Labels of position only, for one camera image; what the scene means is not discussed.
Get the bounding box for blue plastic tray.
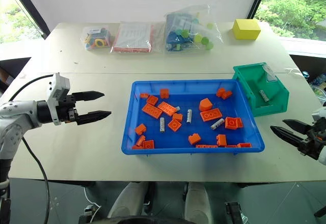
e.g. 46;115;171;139
120;79;265;156

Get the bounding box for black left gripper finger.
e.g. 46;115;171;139
76;110;113;126
71;91;105;102

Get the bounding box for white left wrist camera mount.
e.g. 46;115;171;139
45;73;71;126

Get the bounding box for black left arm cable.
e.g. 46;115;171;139
7;73;55;224

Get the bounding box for bag of blue green pieces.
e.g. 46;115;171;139
164;4;224;54

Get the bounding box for white rounded robot leg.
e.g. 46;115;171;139
184;181;214;224
106;182;150;220

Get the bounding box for bagged red white booklet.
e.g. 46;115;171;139
110;22;156;54

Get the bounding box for black bracket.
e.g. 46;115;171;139
224;201;248;224

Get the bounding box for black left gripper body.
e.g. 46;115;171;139
57;94;79;125

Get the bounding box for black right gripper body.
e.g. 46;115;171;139
296;117;326;160

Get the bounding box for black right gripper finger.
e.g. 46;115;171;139
282;119;314;134
270;125;304;149

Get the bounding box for green plastic bin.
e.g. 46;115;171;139
232;62;290;118

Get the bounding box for bag of colourful small parts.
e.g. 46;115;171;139
81;26;112;52

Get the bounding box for yellow block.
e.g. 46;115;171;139
232;18;262;41

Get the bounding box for thin white cable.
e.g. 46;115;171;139
83;186;103;222

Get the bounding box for clear label card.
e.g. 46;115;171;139
263;64;278;82

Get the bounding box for clear plastic bottles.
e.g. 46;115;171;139
302;70;326;90

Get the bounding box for rounded orange block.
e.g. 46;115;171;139
199;98;213;113

